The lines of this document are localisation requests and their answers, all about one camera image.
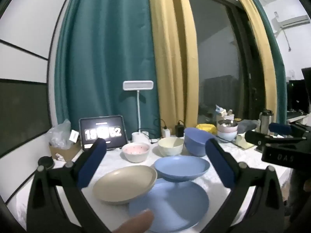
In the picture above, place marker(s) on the teal curtain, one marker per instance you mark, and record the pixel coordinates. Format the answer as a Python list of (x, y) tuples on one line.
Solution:
[(274, 53), (104, 41)]

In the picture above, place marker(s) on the small white adapter box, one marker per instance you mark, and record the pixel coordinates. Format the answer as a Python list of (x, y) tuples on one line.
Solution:
[(73, 136)]

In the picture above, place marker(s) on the tablet with clock display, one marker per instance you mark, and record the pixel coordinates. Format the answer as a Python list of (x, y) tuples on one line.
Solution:
[(103, 132)]

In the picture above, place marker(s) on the pale yellow paper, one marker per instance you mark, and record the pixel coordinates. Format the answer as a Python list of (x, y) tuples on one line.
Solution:
[(245, 142)]

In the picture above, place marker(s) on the yellow curtain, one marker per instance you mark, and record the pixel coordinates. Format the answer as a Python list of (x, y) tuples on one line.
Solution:
[(170, 53), (257, 41)]

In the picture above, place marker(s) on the white charger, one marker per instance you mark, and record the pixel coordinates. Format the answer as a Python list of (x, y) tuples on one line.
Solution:
[(166, 132)]

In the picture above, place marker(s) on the white desk lamp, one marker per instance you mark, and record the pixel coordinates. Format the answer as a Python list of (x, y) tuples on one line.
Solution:
[(138, 85)]

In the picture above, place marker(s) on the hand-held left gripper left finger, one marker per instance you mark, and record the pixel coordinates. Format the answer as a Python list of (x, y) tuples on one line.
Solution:
[(91, 165)]

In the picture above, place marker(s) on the clear plastic bag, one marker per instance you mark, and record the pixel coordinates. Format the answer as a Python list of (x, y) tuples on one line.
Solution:
[(59, 133)]

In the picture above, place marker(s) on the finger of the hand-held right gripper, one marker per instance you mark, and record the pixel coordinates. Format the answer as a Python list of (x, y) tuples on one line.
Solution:
[(255, 137), (279, 128)]

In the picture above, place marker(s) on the dark glass window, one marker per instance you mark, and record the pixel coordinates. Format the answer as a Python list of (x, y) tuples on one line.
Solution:
[(218, 53)]

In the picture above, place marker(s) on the crumpled white paper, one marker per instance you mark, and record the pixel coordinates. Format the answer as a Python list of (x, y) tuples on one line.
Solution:
[(59, 157)]

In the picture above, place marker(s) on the steel thermos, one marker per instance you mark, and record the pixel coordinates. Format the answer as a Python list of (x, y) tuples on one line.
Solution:
[(266, 121)]

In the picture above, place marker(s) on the black monitor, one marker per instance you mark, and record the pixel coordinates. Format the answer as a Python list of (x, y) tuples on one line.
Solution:
[(297, 97)]

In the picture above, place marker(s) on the beige plate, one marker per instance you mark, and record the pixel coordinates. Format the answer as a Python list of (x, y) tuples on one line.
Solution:
[(124, 184)]

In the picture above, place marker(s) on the large blue plate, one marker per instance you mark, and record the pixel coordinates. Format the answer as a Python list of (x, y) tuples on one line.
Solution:
[(175, 206)]

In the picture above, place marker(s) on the deep blue plate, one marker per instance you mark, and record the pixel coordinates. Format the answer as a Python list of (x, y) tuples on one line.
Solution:
[(182, 167)]

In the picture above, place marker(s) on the white snack container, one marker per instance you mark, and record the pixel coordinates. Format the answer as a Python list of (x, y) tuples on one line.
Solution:
[(224, 114)]

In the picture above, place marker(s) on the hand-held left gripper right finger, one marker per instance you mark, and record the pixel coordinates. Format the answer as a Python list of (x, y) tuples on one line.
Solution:
[(218, 165)]

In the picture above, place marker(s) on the cream bowl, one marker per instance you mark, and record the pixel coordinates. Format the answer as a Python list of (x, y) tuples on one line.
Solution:
[(170, 146)]

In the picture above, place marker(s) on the cardboard box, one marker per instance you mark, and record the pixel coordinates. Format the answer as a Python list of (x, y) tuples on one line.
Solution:
[(65, 154)]

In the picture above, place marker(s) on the person's left hand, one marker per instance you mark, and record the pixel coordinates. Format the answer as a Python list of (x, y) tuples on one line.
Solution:
[(136, 222)]

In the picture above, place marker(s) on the white bowl with pink inside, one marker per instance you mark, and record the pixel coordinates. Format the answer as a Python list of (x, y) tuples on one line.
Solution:
[(135, 153)]

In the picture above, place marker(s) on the white air conditioner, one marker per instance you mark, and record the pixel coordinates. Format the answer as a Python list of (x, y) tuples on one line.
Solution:
[(295, 21)]

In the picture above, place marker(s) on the grey cloth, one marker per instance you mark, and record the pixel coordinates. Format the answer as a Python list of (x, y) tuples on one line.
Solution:
[(246, 126)]

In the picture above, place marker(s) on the metal bowl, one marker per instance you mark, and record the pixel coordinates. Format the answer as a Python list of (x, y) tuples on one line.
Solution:
[(227, 123)]

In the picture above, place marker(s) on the black rubber bulb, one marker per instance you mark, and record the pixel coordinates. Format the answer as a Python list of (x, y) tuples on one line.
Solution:
[(45, 162)]

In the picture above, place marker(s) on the black charger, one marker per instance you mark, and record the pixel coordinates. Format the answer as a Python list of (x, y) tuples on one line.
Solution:
[(179, 131)]

